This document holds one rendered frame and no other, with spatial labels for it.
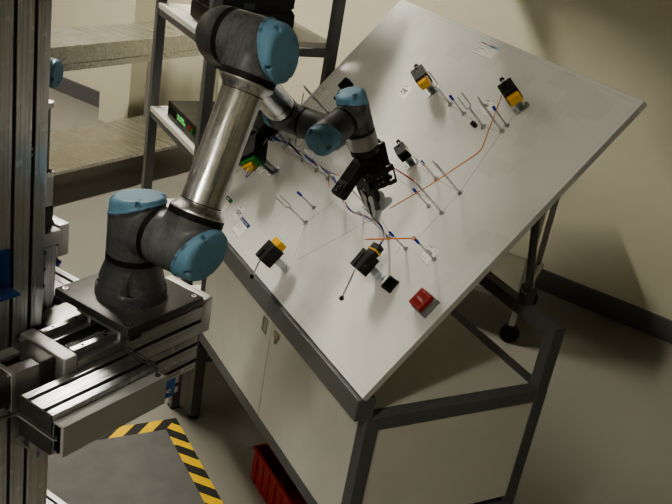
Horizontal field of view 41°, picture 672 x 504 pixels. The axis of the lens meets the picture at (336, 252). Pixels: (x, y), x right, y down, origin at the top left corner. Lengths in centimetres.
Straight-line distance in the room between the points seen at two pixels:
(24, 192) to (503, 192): 120
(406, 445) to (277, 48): 117
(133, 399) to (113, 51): 355
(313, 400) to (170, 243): 94
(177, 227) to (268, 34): 41
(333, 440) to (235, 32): 120
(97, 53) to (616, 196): 287
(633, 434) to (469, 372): 168
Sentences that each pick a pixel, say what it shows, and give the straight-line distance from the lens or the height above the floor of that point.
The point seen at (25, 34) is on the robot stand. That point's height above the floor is 170.
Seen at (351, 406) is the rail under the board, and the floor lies 83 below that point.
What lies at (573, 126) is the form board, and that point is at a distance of 244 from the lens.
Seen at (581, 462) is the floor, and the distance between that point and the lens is 389.
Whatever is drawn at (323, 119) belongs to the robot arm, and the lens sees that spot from 212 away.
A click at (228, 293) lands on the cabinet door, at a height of 67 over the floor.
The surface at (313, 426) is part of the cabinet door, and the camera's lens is 261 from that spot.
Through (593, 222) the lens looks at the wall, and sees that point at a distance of 508.
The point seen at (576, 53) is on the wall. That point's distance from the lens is 497.
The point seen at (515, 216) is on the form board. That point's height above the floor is 133.
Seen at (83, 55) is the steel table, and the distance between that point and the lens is 506.
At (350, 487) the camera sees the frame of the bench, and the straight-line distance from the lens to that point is 247.
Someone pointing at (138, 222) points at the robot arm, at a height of 136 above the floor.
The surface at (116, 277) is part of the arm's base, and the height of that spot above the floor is 122.
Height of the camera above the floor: 210
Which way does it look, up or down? 24 degrees down
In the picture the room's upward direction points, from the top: 10 degrees clockwise
